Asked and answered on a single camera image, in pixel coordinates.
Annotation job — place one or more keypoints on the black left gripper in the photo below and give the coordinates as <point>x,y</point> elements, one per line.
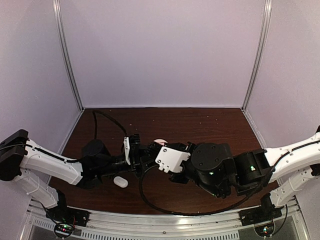
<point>140,158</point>

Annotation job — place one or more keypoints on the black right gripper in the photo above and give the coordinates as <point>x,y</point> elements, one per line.
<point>180,146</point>

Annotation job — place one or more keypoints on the pink earbud charging case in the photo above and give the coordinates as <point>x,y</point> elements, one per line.
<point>160,141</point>

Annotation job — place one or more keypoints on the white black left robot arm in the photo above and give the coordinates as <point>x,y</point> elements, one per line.
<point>20,157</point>

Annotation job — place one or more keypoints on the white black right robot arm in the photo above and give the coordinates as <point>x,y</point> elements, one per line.
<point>213,168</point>

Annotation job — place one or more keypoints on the white oval charging case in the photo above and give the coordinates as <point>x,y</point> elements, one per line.
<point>120,182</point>

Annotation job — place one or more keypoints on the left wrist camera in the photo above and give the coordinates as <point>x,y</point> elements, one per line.
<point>130,144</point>

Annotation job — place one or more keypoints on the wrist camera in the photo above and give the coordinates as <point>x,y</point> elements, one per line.
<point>166,158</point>
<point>130,144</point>

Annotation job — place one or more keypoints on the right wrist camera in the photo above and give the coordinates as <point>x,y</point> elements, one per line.
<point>166,158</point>

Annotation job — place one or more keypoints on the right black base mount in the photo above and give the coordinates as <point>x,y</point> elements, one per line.
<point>267,211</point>

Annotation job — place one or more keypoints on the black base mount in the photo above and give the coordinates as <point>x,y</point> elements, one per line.
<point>267,211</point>
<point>66,214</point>

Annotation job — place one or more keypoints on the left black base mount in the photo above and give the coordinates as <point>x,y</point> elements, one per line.
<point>66,214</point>

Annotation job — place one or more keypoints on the aluminium front frame rail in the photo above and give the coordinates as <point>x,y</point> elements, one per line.
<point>115,226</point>

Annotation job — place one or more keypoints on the left aluminium corner post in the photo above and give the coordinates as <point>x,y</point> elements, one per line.
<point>65,54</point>

